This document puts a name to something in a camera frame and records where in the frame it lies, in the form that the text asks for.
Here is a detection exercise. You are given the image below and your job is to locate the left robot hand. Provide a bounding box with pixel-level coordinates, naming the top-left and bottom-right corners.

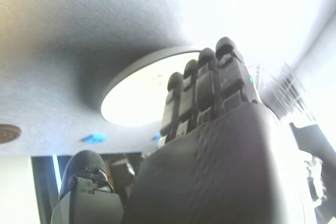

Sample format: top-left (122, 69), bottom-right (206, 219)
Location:
top-left (51, 36), bottom-right (316, 224)

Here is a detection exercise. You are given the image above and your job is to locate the blue block with holes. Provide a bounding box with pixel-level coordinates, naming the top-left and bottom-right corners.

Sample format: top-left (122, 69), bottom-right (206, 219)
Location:
top-left (80, 133), bottom-right (108, 145)

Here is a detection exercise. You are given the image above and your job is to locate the light blue glowing strip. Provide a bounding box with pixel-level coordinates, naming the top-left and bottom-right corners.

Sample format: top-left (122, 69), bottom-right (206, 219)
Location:
top-left (52, 154), bottom-right (59, 183)

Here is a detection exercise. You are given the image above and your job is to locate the brown ridged disc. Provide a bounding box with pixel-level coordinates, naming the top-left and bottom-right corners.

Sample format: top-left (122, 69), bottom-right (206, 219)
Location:
top-left (0, 123), bottom-right (22, 144)

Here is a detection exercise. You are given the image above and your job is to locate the silver wire dish rack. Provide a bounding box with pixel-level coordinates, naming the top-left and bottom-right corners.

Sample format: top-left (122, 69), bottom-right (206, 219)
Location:
top-left (249, 61), bottom-right (317, 120)

